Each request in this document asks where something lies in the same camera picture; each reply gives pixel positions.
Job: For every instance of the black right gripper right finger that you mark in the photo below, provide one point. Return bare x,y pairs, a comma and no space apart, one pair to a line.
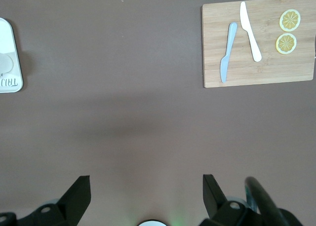
217,211

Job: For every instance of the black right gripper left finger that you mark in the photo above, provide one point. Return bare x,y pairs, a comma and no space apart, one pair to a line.
71,201

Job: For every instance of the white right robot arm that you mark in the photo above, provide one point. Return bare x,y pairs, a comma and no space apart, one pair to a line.
153,223

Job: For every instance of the wooden cutting board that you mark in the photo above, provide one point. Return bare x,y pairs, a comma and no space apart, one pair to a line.
271,68

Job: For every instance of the grey plastic knife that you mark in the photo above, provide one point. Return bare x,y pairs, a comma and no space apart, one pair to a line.
228,48

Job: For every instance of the cream bear print tray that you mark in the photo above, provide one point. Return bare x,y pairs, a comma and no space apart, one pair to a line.
15,46

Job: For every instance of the lemon slice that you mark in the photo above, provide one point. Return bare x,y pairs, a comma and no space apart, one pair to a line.
286,43
290,20

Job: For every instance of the white plastic knife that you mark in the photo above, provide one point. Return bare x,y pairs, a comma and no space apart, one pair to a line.
247,26

